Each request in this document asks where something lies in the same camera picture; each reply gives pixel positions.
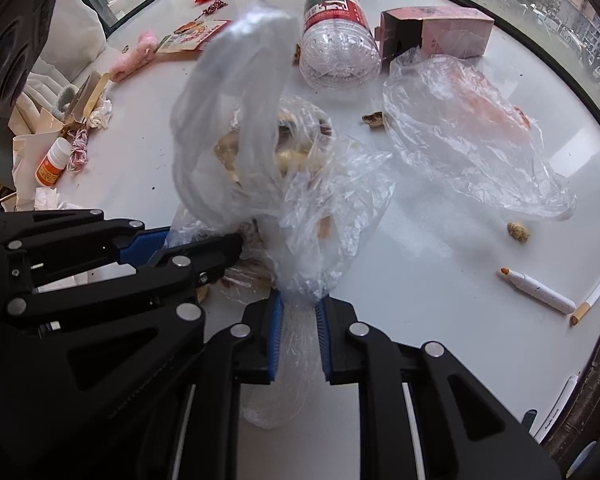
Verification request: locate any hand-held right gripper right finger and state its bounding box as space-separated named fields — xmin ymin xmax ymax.
xmin=315 ymin=297 xmax=563 ymax=480

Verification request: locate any plastic bottle red green label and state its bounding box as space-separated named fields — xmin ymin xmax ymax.
xmin=297 ymin=0 xmax=383 ymax=91

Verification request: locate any white marker orange tip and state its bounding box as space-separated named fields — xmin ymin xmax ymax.
xmin=498 ymin=266 xmax=577 ymax=315

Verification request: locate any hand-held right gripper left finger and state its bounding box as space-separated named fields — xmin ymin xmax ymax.
xmin=172 ymin=291 xmax=284 ymax=480

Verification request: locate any crumpled white tissue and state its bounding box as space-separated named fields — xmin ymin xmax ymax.
xmin=86 ymin=99 xmax=114 ymax=129

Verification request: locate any torn white paper bag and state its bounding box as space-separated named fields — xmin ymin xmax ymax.
xmin=7 ymin=0 xmax=112 ymax=211

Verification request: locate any black window frame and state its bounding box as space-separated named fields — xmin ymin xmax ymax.
xmin=402 ymin=0 xmax=600 ymax=143

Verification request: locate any cigarette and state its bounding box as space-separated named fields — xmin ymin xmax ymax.
xmin=569 ymin=269 xmax=600 ymax=327

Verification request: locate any clear plastic bag with shells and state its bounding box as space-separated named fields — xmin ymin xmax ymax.
xmin=165 ymin=2 xmax=396 ymax=428

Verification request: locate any pink cardboard box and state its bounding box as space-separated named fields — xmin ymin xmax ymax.
xmin=375 ymin=6 xmax=496 ymax=61

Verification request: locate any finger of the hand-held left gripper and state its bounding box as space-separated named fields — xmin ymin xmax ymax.
xmin=0 ymin=234 xmax=244 ymax=480
xmin=0 ymin=208 xmax=171 ymax=301

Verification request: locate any grey fluffy headband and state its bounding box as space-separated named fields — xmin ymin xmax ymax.
xmin=54 ymin=85 xmax=82 ymax=117

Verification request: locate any flat printed card packet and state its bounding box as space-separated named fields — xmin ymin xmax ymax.
xmin=155 ymin=20 xmax=233 ymax=54

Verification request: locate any red white string bundle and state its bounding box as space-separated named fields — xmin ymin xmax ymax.
xmin=66 ymin=126 xmax=91 ymax=174

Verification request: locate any pink fluffy headband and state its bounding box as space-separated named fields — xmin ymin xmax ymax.
xmin=107 ymin=30 xmax=159 ymax=83

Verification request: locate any small white bottle orange label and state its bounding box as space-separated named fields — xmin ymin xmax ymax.
xmin=35 ymin=137 xmax=73 ymax=187

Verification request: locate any white pen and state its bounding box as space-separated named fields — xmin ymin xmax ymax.
xmin=539 ymin=374 xmax=579 ymax=444

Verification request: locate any crumpled clear plastic bag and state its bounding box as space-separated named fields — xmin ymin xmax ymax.
xmin=382 ymin=47 xmax=578 ymax=221

